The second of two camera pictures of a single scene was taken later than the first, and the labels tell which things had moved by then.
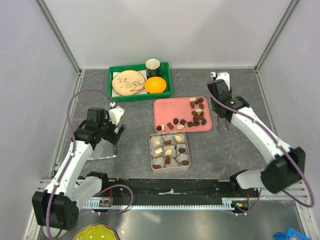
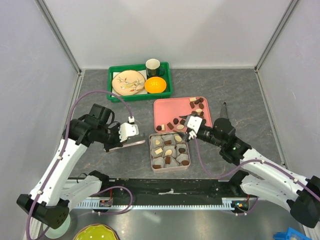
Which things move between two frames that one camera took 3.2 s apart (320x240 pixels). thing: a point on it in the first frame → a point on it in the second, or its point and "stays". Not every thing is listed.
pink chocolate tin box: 169,151 stays
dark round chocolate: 185,162 stays
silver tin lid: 104,149 → 129,144
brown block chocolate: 167,160 stays
